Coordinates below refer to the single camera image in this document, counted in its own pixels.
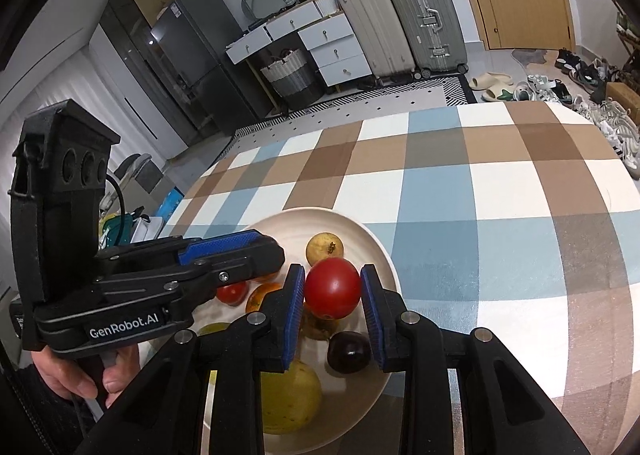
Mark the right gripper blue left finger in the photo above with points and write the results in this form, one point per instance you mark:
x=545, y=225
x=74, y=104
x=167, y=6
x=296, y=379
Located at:
x=292, y=312

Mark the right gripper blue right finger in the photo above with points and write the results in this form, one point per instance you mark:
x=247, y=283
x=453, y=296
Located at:
x=373, y=304

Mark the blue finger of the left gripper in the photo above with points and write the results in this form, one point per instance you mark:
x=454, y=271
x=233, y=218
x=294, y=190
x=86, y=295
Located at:
x=205, y=247

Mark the red tomato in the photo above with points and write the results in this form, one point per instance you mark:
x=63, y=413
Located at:
x=233, y=294
x=332, y=288

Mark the small yellow fruit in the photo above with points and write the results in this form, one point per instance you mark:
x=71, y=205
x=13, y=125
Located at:
x=324, y=245

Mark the orange tangerine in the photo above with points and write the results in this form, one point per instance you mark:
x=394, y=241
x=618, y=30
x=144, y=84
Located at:
x=254, y=301
x=266, y=278

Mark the green yellow guava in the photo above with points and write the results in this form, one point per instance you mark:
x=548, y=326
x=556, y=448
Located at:
x=212, y=328

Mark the person's left hand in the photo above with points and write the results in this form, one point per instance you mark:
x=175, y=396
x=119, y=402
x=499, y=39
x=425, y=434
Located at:
x=65, y=378

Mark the green lidded container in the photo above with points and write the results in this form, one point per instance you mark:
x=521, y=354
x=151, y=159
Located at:
x=115, y=230

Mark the cream round plate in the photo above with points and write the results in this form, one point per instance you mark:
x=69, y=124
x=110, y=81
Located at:
x=344, y=400

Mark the checkered tablecloth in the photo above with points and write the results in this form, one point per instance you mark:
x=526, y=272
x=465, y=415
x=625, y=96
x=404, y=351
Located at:
x=517, y=217

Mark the dark tall cabinet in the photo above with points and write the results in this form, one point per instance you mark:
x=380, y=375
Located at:
x=128, y=25

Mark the dotted floor rug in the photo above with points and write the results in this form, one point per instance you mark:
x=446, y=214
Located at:
x=437, y=92

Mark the woven laundry basket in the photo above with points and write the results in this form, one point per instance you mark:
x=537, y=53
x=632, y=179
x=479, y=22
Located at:
x=291, y=76

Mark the white curtain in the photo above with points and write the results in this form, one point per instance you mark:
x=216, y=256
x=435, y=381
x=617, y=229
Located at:
x=81, y=79

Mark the dark grey refrigerator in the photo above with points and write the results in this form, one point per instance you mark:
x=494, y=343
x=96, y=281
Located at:
x=194, y=35

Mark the white drawer desk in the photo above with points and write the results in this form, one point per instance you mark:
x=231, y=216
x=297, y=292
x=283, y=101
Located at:
x=324, y=31

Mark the beige slippers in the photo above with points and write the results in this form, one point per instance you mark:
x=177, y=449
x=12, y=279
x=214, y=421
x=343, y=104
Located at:
x=495, y=87

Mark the beige suitcase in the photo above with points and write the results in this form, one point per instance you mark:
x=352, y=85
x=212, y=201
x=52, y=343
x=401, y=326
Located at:
x=381, y=37

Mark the silver aluminium suitcase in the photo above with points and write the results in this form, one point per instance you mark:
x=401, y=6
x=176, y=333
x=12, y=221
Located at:
x=434, y=36

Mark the cardboard box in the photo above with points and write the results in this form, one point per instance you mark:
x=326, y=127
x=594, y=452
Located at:
x=628, y=98

